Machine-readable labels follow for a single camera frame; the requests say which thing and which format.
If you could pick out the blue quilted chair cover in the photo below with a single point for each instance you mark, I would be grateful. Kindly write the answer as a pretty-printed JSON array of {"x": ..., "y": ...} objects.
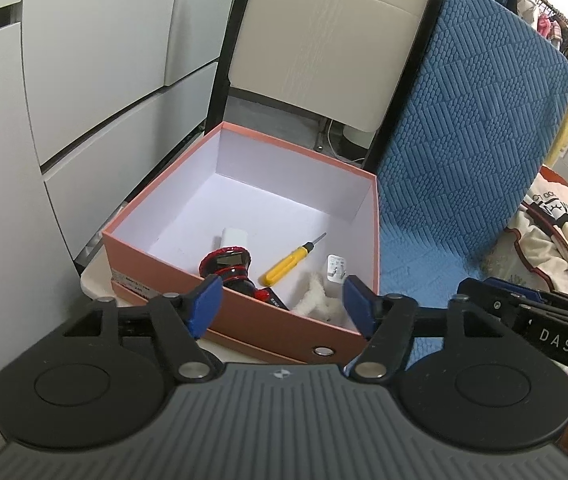
[{"x": 463, "y": 135}]

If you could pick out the yellow screwdriver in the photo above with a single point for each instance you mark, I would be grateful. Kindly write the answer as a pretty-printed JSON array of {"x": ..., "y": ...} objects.
[{"x": 284, "y": 266}]

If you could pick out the white plush toy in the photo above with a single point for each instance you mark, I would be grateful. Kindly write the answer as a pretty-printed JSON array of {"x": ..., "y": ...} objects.
[{"x": 316, "y": 302}]

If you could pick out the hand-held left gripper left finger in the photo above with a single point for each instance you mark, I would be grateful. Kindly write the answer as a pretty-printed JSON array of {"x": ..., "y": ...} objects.
[{"x": 206, "y": 305}]

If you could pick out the floral bed sheet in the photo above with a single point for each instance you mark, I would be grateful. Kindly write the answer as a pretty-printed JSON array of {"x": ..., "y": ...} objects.
[{"x": 501, "y": 265}]

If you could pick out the white charger plug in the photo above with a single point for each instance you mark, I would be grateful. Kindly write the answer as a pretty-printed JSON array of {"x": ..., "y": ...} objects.
[{"x": 336, "y": 272}]

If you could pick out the red and black toy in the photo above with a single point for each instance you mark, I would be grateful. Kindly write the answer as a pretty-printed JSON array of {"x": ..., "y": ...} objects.
[{"x": 231, "y": 267}]

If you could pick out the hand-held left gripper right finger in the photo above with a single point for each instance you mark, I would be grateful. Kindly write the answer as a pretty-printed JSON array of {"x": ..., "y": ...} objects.
[{"x": 356, "y": 305}]

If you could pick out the pink cardboard box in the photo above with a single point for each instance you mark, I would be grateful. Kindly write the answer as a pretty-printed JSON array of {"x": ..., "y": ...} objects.
[{"x": 274, "y": 195}]

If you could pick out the small white block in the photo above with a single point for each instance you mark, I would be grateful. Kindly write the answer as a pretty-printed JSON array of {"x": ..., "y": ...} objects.
[{"x": 236, "y": 238}]

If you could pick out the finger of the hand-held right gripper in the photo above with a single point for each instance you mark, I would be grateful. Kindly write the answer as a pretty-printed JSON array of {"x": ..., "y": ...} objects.
[
  {"x": 483, "y": 292},
  {"x": 528, "y": 291}
]

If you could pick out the white wardrobe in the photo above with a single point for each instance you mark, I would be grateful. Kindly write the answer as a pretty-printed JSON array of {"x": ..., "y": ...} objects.
[{"x": 89, "y": 85}]

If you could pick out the white chair with black frame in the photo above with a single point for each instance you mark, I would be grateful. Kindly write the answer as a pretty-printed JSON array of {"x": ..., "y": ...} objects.
[{"x": 334, "y": 35}]

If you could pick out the cream printed blanket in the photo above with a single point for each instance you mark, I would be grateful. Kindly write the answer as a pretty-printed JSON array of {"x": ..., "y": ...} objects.
[{"x": 558, "y": 230}]

